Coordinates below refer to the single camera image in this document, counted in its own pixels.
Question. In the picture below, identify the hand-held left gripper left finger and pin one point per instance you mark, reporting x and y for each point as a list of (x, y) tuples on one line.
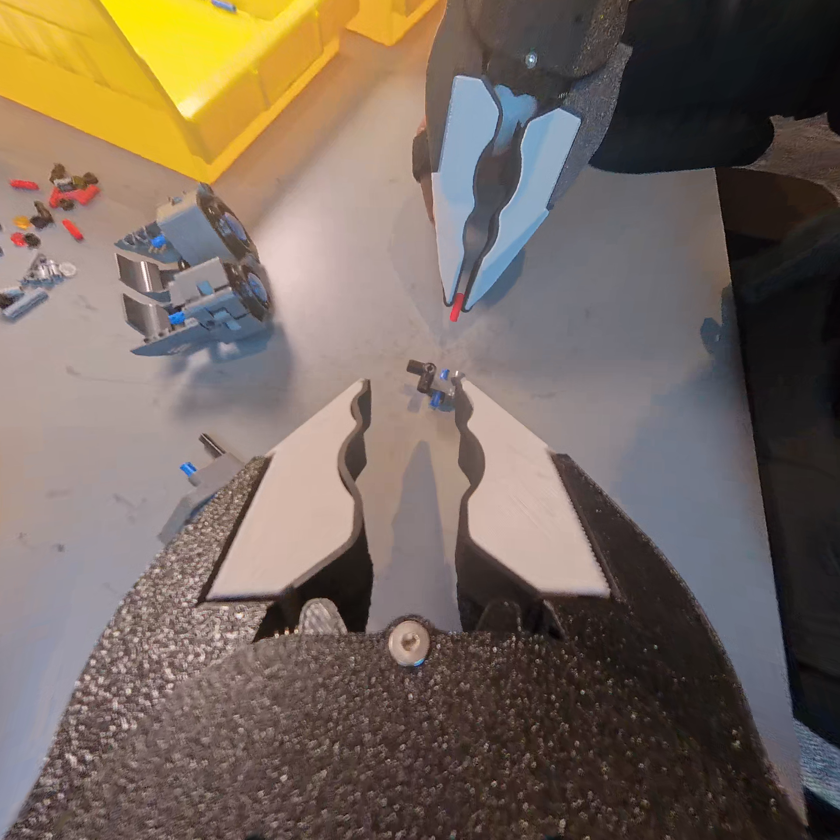
[(289, 518)]

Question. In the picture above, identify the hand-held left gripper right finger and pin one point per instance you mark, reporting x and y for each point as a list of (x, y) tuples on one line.
[(531, 525)]

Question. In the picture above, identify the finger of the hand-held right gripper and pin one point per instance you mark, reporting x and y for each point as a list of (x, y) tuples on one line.
[(541, 164), (459, 164)]

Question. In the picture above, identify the red toy pin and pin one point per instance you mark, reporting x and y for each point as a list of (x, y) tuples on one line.
[(458, 308)]

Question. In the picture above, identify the grey angular connector piece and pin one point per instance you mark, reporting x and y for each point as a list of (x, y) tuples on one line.
[(456, 387)]

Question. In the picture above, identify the black connector with blue pins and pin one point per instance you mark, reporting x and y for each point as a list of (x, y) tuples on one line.
[(423, 371)]

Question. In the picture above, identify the person's right forearm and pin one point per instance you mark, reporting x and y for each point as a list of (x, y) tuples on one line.
[(709, 79)]

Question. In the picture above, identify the grey desk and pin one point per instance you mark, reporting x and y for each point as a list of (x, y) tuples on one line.
[(328, 262)]

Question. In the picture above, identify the grey beam with black axle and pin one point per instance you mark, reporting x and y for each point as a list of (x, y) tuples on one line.
[(210, 476)]

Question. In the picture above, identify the grey twin engine toy assembly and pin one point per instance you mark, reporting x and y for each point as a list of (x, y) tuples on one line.
[(190, 229)]

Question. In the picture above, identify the large yellow storage bin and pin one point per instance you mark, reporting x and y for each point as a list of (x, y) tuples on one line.
[(164, 65)]

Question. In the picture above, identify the blue-grey cloth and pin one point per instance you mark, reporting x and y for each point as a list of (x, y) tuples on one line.
[(820, 761)]

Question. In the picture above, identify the scattered small building pieces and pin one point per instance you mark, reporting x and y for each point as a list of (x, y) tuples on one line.
[(75, 195)]

